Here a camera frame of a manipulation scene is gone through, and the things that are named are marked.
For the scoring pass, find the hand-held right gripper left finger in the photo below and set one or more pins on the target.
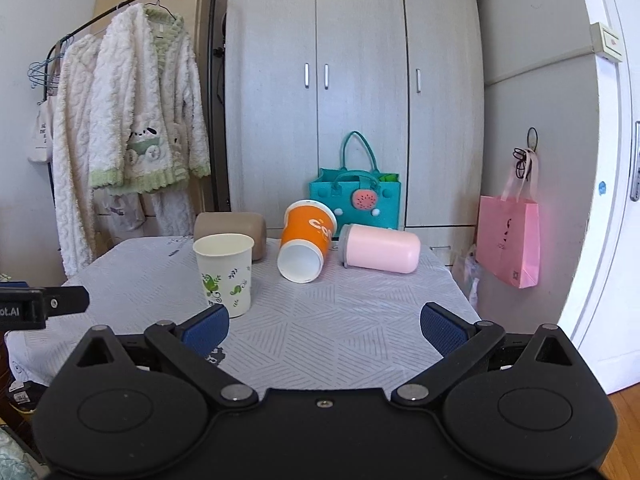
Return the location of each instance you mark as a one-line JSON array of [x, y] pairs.
[[207, 331]]

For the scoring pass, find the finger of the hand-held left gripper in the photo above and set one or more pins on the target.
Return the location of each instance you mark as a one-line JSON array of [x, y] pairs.
[[67, 301]]

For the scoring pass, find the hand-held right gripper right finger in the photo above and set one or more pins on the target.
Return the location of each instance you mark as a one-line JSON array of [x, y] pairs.
[[442, 332]]

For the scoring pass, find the orange paper cup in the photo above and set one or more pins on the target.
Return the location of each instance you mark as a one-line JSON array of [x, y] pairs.
[[305, 227]]

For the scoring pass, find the white leaf-print paper cup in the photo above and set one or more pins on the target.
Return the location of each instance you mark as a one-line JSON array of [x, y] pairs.
[[225, 270]]

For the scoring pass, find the pink plastic cup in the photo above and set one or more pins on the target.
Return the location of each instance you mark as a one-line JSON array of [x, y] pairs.
[[385, 250]]

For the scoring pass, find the brown rounded cup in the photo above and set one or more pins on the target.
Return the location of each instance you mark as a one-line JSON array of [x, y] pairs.
[[235, 222]]

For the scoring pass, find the clear plastic bag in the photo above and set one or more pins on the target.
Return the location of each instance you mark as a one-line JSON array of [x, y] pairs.
[[467, 270]]

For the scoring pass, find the dark sneaker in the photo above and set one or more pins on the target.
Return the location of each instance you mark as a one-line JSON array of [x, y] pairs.
[[22, 395]]

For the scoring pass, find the pink paper shopping bag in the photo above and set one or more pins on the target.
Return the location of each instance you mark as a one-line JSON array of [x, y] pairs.
[[507, 240]]

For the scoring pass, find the plain white fleece robe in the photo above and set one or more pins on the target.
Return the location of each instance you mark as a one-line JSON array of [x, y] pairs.
[[75, 160]]

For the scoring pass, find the green patterned cloth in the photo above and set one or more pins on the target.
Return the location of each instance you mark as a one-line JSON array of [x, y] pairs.
[[12, 455]]

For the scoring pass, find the white printed tote bag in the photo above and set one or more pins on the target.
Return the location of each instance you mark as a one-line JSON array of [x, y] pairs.
[[41, 135]]

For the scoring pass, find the teal felt handbag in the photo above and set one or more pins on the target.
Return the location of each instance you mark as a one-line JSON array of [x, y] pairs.
[[330, 195]]

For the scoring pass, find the white fleece robe green trim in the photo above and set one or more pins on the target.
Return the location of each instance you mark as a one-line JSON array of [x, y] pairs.
[[125, 85]]

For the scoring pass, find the white door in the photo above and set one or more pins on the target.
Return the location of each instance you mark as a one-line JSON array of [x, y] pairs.
[[615, 160]]

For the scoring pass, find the light wood-grain wardrobe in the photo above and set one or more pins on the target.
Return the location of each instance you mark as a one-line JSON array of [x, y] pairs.
[[360, 35]]

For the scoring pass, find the white wall switch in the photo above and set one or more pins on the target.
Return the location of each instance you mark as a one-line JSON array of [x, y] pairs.
[[610, 42]]

